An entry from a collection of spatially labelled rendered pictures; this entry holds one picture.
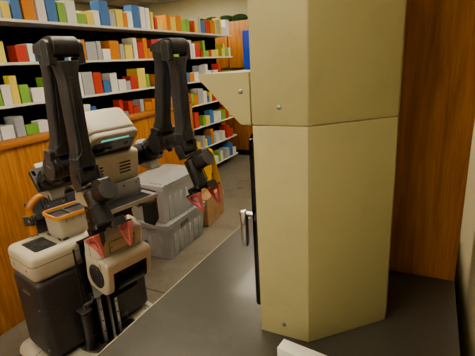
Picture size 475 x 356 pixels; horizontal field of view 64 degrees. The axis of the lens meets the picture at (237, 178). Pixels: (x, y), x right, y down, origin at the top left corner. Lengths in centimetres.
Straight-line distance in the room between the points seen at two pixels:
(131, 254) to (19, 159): 128
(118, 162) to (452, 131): 114
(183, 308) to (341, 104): 63
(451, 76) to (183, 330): 86
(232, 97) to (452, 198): 63
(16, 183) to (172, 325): 192
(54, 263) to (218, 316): 102
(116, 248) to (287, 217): 102
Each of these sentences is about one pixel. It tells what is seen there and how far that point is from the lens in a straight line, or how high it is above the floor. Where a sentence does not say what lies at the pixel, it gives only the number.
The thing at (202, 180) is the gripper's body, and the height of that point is 110.
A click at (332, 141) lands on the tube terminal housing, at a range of 74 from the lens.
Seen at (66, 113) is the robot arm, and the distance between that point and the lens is 123.
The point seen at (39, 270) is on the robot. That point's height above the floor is 75.
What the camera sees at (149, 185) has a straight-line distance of 303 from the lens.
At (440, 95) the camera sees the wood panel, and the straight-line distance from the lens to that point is 104.
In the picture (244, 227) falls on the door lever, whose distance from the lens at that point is 88.
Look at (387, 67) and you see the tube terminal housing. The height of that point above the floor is 150.
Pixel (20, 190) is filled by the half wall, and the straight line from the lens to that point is 275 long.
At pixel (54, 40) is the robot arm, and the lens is 120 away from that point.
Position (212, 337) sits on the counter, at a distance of 93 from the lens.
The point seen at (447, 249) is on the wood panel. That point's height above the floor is 103.
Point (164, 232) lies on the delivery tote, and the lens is 313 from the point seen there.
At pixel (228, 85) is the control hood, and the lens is 76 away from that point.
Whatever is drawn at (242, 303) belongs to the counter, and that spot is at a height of 94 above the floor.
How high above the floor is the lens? 153
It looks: 17 degrees down
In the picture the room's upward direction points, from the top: 3 degrees counter-clockwise
